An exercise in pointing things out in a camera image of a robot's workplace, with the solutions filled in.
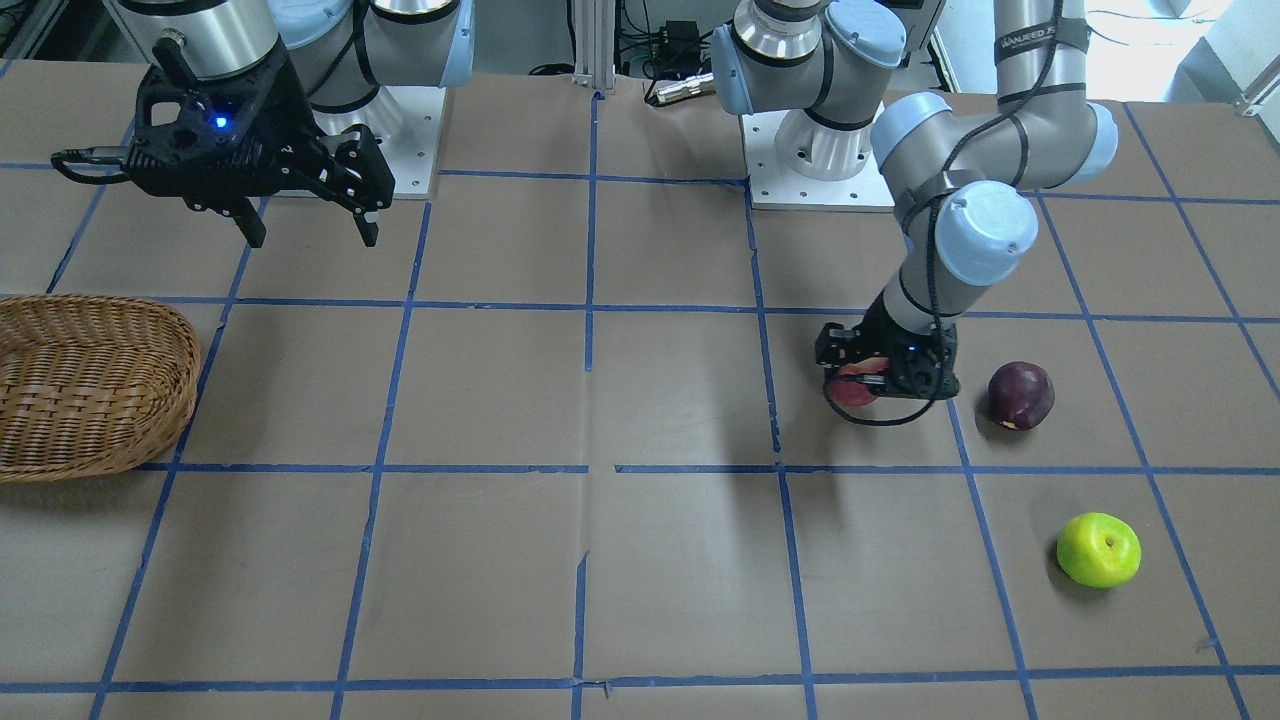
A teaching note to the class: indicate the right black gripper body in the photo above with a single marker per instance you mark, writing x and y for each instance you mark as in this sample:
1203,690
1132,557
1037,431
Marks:
287,118

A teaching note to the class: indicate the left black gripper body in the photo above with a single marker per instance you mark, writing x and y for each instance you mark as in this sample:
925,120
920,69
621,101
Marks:
880,331

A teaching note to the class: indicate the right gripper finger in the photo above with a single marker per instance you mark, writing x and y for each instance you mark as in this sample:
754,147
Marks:
243,213
358,177

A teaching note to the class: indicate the red yellow apple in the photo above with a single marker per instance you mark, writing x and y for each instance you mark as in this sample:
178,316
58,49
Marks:
852,393

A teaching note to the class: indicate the dark purple apple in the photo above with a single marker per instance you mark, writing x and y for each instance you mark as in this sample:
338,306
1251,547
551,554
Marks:
1020,396

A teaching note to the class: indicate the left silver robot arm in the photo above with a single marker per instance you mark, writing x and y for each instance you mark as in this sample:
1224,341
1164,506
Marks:
957,182

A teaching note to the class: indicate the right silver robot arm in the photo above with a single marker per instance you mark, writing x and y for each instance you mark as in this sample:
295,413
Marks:
341,50

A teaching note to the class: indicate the wicker basket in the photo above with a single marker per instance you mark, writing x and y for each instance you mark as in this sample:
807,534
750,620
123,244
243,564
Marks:
92,385

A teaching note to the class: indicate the green apple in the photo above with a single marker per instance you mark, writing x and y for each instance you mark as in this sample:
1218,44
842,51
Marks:
1098,550

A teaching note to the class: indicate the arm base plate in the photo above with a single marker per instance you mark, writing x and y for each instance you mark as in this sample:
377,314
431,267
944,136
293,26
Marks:
797,164
408,124

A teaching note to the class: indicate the aluminium frame post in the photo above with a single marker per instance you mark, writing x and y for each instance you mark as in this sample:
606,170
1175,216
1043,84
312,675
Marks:
594,41

